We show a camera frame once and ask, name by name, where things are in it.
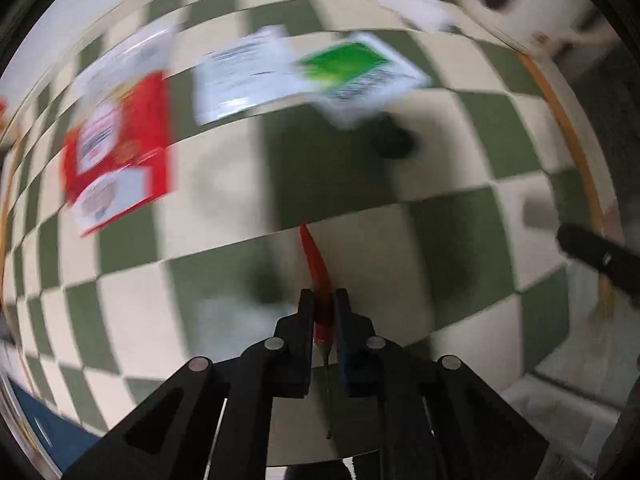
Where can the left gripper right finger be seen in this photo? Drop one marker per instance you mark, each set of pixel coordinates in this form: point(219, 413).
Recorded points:
point(438, 419)

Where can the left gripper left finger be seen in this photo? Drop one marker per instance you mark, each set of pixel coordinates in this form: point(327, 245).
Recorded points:
point(209, 420)

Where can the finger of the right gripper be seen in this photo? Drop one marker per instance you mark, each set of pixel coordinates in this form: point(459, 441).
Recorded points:
point(617, 263)

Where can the red chili pepper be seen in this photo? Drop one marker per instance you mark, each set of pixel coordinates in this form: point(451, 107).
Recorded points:
point(324, 318)

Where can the green white sachet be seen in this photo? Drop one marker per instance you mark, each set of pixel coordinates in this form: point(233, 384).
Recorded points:
point(357, 77)

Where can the white medicine granule sachet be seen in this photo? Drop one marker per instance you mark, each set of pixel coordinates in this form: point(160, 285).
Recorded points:
point(257, 69)

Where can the dark green bottle cap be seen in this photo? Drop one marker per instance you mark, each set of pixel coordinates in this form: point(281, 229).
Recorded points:
point(389, 139)

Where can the white pink electric kettle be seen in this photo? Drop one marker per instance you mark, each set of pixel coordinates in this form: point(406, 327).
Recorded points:
point(537, 27)

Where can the red snack package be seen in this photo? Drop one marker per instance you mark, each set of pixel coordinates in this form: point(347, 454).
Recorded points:
point(117, 159)

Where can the green white checkered mat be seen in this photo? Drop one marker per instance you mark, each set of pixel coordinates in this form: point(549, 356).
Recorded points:
point(438, 248)

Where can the white folded tissue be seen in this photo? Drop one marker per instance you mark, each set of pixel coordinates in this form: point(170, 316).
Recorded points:
point(426, 15)

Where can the clear plastic food bag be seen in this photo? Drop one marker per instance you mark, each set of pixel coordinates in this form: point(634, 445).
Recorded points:
point(146, 51)

